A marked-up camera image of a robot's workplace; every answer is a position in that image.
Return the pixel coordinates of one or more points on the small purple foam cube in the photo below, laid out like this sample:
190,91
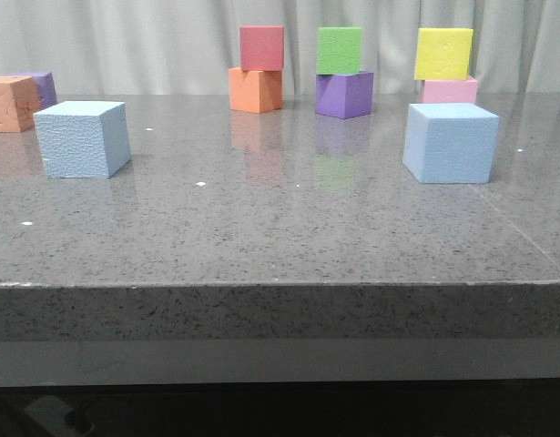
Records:
45,85

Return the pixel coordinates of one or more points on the orange foam cube under red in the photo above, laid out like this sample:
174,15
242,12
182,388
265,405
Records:
255,91

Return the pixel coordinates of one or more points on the pink foam cube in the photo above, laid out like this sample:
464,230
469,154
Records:
449,91

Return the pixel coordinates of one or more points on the green foam cube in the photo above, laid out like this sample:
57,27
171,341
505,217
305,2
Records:
339,50

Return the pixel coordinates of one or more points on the red foam cube on orange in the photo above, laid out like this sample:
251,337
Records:
261,47

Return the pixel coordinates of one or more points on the dented orange foam cube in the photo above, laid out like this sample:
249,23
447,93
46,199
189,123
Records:
18,102

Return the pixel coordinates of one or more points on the smooth light blue foam cube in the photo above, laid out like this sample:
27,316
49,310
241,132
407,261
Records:
450,143

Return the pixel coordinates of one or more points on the yellow foam cube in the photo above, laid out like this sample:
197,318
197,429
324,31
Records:
443,53

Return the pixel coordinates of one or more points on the textured light blue foam cube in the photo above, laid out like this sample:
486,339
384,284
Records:
83,139

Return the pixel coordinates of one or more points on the large purple foam cube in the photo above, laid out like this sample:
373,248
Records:
344,96

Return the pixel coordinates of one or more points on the grey pleated curtain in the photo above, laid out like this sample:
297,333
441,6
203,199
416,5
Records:
187,47

